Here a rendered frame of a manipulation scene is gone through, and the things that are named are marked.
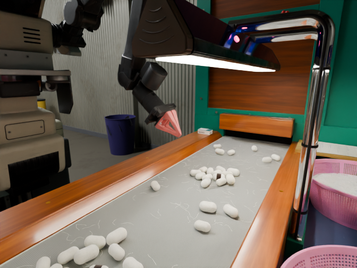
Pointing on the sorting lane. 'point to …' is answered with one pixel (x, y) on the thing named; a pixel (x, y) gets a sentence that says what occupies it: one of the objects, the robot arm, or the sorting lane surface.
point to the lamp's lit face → (212, 63)
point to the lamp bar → (195, 36)
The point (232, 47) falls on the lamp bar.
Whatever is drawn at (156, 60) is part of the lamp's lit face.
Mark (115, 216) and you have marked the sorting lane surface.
